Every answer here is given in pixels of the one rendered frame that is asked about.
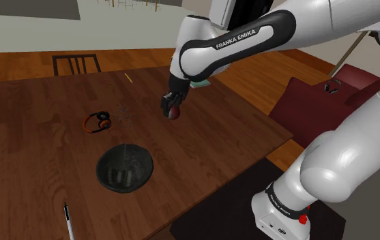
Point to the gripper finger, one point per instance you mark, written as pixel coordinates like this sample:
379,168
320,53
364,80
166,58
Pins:
167,103
180,99

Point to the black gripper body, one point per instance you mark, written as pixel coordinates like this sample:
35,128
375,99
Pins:
178,85

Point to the dark red round fruit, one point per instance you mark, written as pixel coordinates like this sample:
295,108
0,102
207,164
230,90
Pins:
174,113

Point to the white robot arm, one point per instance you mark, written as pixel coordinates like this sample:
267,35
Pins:
339,156

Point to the teal flat book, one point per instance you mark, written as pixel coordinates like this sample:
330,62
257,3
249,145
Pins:
199,84

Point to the yellow pencil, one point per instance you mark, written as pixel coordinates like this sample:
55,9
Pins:
128,78

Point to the brown wooden table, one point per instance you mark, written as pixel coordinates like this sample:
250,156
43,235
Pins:
209,139

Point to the orange and black headphones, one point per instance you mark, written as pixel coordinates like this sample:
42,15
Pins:
104,124

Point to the black bowl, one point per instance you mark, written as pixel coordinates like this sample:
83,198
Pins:
124,172

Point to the dark wooden chair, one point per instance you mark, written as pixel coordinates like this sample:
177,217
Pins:
76,64

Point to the dark robot stand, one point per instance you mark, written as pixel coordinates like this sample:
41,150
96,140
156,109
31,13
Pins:
229,209

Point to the dark red sofa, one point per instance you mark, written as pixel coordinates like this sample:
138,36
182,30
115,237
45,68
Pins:
306,109

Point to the white and black pen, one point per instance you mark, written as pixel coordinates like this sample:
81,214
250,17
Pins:
69,223

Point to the brown slanted pole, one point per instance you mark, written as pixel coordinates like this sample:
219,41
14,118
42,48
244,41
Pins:
348,54

